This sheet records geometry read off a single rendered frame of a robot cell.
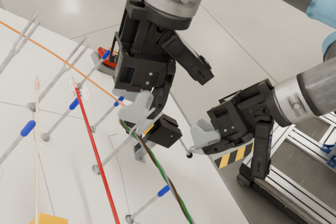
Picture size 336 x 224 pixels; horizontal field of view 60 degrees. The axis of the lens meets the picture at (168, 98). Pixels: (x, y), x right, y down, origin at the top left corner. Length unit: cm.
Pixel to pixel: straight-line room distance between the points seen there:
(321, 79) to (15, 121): 44
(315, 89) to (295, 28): 229
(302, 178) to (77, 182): 134
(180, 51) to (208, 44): 201
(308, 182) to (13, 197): 144
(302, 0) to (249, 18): 237
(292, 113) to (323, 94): 5
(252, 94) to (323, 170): 121
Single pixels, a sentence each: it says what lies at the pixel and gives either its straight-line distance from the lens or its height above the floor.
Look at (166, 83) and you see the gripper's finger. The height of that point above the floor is 129.
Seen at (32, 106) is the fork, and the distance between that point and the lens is 48.
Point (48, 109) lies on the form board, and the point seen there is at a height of 122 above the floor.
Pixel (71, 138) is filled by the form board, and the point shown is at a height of 120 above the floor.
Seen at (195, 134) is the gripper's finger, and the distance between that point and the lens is 58.
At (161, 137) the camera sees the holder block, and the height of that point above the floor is 114.
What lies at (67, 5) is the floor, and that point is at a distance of 296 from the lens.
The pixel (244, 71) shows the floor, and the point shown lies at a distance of 225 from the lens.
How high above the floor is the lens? 160
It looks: 52 degrees down
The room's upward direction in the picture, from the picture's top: straight up
